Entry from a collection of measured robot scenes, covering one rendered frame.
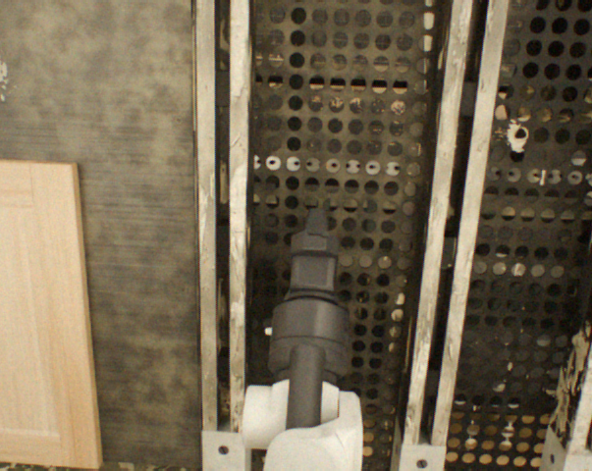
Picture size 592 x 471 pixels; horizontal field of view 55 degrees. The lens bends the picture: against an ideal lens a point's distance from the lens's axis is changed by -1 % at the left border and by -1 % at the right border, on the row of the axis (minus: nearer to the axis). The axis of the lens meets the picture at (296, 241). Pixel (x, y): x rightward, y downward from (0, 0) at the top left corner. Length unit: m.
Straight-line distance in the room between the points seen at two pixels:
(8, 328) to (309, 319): 0.49
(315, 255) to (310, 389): 0.16
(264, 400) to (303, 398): 0.06
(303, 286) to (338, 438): 0.18
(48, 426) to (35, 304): 0.21
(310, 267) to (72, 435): 0.51
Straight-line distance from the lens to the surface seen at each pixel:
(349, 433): 0.55
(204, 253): 0.72
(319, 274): 0.64
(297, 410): 0.57
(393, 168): 1.17
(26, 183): 0.84
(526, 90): 1.46
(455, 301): 0.74
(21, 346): 0.94
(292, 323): 0.62
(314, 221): 0.71
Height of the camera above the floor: 1.81
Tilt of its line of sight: 51 degrees down
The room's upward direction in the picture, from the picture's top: straight up
